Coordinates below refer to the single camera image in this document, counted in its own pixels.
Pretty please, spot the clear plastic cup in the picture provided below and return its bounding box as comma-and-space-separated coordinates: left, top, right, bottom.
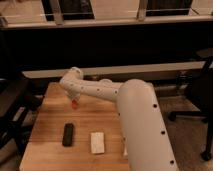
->
99, 79, 112, 83

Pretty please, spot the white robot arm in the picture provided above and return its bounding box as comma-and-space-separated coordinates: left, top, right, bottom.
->
59, 67, 179, 171

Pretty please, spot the black remote control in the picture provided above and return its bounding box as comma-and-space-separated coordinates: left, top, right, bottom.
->
62, 123, 74, 147

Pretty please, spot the white rectangular box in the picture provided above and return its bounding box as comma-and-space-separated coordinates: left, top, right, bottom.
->
91, 132, 105, 154

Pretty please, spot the dark chair at left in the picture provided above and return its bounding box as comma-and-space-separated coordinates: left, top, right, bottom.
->
0, 78, 42, 155

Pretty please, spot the red pepper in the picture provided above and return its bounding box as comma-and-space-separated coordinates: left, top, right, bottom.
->
71, 101, 78, 109

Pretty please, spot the white plastic bottle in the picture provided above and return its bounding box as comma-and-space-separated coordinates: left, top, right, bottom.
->
123, 147, 128, 157

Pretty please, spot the black office chair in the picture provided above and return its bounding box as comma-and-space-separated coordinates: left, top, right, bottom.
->
168, 47, 213, 161

